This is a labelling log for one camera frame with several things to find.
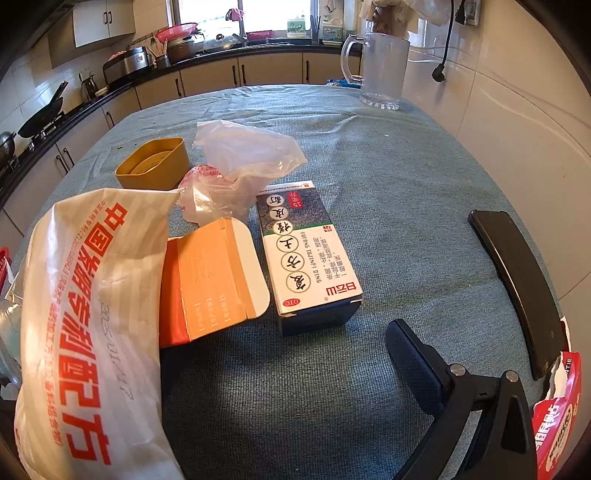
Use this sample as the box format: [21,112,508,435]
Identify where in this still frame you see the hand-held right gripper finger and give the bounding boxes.
[385,318,539,480]

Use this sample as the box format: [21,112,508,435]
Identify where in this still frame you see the beige cardboard box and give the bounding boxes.
[255,181,364,337]

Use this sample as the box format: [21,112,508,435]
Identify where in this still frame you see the orange medicine box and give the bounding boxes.
[159,217,271,349]

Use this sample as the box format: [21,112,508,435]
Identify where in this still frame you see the white red-print plastic bag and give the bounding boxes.
[14,187,185,480]

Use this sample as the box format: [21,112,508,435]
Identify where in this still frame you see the red plastic basket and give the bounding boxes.
[0,247,12,296]

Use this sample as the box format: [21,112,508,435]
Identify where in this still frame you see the black smartphone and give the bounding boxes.
[468,210,568,380]

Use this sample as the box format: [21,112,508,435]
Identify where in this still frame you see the red snack packet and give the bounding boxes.
[530,316,583,480]

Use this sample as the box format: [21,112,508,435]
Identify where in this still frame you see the grey-blue tablecloth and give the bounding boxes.
[9,83,573,480]

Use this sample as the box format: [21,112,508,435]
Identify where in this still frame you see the clear crumpled plastic bag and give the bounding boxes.
[178,119,308,227]

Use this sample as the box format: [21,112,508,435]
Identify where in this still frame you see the yellow plastic container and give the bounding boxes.
[115,137,190,191]

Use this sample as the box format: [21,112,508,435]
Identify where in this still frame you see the white plastic container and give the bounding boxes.
[322,18,345,45]

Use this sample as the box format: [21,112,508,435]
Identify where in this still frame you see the black kitchen countertop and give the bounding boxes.
[0,39,365,208]

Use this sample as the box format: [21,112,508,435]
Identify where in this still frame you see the hanging plastic bags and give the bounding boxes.
[360,0,451,38]

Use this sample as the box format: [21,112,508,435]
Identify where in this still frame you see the cream kitchen base cabinets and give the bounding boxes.
[0,52,365,259]

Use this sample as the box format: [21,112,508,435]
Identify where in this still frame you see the steel pan lid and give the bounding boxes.
[202,33,241,51]

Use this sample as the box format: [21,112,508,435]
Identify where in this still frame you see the kitchen window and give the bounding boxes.
[166,0,319,40]

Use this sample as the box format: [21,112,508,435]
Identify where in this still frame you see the dark cooking pot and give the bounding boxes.
[166,39,206,64]

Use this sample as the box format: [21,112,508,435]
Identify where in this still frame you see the chopstick holder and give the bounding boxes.
[147,38,171,70]

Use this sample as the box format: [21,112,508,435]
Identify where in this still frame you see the pink plastic strainer basket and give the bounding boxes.
[154,23,199,44]

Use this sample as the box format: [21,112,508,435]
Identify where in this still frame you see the steel rice cooker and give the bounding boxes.
[102,46,154,85]

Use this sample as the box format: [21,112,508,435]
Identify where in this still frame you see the black frying pan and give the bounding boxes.
[17,81,70,139]

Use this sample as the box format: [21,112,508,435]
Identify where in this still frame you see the dark wok with lid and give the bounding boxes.
[0,131,18,163]

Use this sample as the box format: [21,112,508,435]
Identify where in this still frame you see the black power cable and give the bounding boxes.
[431,0,468,84]

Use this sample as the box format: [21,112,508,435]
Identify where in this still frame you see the cream wall cabinet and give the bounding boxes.
[73,0,137,48]

